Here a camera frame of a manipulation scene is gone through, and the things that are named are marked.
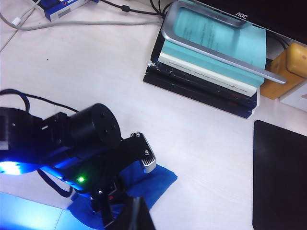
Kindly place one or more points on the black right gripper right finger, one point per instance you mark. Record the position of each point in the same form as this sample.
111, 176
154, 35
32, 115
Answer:
146, 218

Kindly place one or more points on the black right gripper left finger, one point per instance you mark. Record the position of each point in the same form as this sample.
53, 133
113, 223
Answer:
133, 215

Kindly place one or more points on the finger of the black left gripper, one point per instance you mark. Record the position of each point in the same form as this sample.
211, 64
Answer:
108, 216

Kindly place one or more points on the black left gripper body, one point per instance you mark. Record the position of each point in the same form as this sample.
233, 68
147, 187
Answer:
96, 167

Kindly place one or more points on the blue microfibre rag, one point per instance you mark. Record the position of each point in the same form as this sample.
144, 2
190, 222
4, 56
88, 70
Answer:
153, 183

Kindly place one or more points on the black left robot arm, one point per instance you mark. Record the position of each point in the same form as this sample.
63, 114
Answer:
91, 127

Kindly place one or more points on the black book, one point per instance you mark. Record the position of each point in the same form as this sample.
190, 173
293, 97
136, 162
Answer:
192, 80
182, 89

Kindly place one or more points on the black mouse pad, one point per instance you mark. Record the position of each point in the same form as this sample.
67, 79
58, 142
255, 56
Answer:
280, 172

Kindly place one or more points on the blue and white cardboard box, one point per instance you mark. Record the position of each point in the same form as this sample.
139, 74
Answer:
60, 9

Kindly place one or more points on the white flat box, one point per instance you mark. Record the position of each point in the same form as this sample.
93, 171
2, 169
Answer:
295, 98

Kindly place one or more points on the yellow wooden block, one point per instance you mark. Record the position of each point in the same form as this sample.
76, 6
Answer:
280, 76

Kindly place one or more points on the teal covered book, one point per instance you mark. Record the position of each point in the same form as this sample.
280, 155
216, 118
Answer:
250, 45

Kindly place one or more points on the black monitor silver loop stand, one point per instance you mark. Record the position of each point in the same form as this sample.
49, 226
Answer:
275, 14

